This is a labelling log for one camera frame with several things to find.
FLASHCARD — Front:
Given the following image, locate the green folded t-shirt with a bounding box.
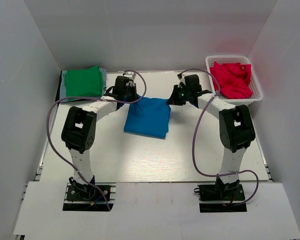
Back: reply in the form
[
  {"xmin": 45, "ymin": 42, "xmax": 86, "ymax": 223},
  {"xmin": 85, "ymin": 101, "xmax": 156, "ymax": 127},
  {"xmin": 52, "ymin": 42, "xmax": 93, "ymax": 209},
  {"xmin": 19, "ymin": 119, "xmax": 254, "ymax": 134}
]
[{"xmin": 64, "ymin": 66, "xmax": 104, "ymax": 97}]

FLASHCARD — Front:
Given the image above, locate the red t-shirt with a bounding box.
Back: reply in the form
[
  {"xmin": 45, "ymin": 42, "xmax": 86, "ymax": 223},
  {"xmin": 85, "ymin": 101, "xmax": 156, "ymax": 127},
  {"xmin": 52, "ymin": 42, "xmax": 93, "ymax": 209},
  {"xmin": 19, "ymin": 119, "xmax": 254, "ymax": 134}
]
[{"xmin": 209, "ymin": 62, "xmax": 253, "ymax": 99}]

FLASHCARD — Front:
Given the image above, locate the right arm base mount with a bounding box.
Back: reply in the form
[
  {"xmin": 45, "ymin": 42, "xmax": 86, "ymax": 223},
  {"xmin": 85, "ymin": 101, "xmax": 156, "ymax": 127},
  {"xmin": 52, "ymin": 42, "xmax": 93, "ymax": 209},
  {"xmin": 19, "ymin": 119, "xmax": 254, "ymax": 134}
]
[{"xmin": 193, "ymin": 184, "xmax": 247, "ymax": 213}]

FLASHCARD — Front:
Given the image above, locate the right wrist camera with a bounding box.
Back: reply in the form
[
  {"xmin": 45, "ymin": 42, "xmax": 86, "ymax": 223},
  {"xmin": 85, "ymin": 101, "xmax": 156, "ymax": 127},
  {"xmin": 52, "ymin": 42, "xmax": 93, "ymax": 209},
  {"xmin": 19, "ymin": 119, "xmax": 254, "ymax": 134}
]
[{"xmin": 177, "ymin": 73, "xmax": 186, "ymax": 88}]

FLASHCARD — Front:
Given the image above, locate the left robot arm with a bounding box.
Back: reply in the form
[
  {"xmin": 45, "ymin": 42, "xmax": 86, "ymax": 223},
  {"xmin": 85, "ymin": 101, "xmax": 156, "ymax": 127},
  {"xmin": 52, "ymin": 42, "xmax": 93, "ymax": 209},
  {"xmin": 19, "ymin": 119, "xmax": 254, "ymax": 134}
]
[{"xmin": 61, "ymin": 72, "xmax": 139, "ymax": 200}]

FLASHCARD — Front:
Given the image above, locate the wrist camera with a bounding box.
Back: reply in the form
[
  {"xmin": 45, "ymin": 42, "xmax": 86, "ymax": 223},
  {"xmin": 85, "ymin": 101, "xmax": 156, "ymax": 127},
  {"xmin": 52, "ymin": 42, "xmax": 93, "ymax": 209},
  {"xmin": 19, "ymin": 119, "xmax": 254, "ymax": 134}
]
[
  {"xmin": 122, "ymin": 71, "xmax": 136, "ymax": 87},
  {"xmin": 177, "ymin": 73, "xmax": 186, "ymax": 88}
]

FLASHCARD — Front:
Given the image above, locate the white plastic basket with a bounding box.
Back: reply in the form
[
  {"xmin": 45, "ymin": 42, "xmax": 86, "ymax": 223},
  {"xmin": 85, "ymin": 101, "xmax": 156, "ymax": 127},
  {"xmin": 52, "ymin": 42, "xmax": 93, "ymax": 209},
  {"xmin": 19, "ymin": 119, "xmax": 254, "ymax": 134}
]
[{"xmin": 205, "ymin": 55, "xmax": 263, "ymax": 105}]

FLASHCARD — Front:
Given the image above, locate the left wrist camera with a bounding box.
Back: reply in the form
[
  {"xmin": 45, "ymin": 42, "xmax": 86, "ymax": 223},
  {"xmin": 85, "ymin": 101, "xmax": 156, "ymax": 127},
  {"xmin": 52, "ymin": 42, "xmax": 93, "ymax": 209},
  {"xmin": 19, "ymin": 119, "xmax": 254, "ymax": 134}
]
[{"xmin": 122, "ymin": 71, "xmax": 136, "ymax": 87}]

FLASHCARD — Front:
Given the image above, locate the black folded t-shirt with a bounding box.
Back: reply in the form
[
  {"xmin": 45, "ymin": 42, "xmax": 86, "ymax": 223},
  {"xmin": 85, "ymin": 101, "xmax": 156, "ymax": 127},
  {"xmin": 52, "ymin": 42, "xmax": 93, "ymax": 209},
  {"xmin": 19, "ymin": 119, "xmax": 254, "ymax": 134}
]
[{"xmin": 55, "ymin": 70, "xmax": 67, "ymax": 101}]

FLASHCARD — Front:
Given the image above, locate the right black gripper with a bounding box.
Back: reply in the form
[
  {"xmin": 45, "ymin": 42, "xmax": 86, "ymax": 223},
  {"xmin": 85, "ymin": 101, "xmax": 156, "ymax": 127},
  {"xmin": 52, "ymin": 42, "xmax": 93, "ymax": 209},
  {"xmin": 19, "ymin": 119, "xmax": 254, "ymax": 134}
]
[{"xmin": 167, "ymin": 84, "xmax": 192, "ymax": 106}]

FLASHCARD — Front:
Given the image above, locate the grey folded t-shirt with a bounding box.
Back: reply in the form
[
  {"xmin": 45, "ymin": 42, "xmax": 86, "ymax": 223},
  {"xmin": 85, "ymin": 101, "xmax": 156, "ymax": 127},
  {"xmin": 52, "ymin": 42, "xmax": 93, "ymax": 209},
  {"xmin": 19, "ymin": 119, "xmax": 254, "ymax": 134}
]
[{"xmin": 59, "ymin": 67, "xmax": 108, "ymax": 104}]

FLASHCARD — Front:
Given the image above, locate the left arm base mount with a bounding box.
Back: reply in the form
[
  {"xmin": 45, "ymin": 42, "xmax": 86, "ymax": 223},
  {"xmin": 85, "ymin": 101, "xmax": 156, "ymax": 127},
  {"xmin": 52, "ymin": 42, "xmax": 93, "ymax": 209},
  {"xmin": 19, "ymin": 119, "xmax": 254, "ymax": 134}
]
[{"xmin": 62, "ymin": 177, "xmax": 116, "ymax": 212}]

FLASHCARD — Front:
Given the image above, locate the blue t-shirt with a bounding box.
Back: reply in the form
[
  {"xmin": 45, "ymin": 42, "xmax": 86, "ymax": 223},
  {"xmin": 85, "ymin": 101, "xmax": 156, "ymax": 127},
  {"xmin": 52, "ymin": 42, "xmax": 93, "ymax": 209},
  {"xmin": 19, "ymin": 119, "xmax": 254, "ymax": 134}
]
[{"xmin": 123, "ymin": 97, "xmax": 173, "ymax": 139}]

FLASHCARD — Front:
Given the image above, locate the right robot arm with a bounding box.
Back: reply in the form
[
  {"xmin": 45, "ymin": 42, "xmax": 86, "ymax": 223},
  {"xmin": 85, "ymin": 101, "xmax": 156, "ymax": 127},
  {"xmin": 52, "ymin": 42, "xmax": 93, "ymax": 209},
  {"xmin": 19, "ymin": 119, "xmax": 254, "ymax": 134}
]
[{"xmin": 166, "ymin": 73, "xmax": 256, "ymax": 200}]

